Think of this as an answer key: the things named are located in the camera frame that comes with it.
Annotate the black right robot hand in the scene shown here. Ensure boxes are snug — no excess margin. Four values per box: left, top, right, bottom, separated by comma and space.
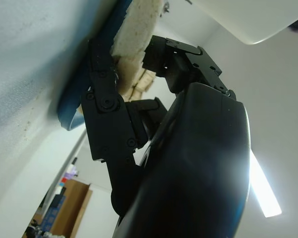
79, 35, 253, 238

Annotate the blue plastic tray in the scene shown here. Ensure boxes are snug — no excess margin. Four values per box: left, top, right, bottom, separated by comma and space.
56, 0, 138, 132

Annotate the pale bread slice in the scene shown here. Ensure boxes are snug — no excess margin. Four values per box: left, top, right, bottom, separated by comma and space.
110, 0, 164, 97

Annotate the white two-slot toaster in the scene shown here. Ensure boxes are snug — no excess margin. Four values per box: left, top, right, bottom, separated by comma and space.
190, 0, 298, 46

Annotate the long ceiling light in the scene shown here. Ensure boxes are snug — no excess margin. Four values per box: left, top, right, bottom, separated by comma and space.
248, 148, 283, 219

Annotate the brown cardboard box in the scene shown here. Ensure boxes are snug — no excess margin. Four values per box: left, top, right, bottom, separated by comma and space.
47, 179, 93, 238

